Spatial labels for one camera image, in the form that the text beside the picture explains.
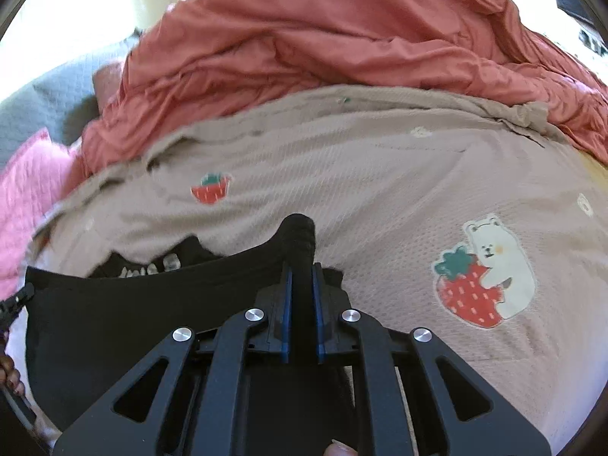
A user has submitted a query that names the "black sweater with print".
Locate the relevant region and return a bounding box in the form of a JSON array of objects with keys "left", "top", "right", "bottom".
[{"left": 26, "top": 214, "right": 338, "bottom": 455}]

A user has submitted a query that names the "beige strawberry bear bedspread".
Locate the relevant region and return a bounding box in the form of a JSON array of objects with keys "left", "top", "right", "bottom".
[{"left": 29, "top": 87, "right": 607, "bottom": 451}]

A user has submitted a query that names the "coral red duvet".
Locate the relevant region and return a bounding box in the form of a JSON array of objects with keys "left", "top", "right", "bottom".
[{"left": 81, "top": 0, "right": 607, "bottom": 175}]

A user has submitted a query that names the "dusty pink pillow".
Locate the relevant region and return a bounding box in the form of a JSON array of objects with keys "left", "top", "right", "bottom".
[{"left": 92, "top": 57, "right": 126, "bottom": 113}]

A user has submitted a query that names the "pink quilted blanket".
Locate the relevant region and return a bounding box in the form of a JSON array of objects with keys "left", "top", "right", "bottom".
[{"left": 0, "top": 129, "right": 86, "bottom": 299}]

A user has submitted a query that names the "person's right hand thumb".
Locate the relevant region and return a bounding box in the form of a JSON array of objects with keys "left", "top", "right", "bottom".
[{"left": 324, "top": 440, "right": 358, "bottom": 456}]

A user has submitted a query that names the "person's left hand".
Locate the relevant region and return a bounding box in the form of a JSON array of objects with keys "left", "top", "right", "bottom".
[{"left": 0, "top": 351, "right": 25, "bottom": 396}]

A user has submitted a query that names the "grey quilted headboard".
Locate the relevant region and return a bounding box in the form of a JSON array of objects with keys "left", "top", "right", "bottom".
[{"left": 0, "top": 30, "right": 141, "bottom": 165}]

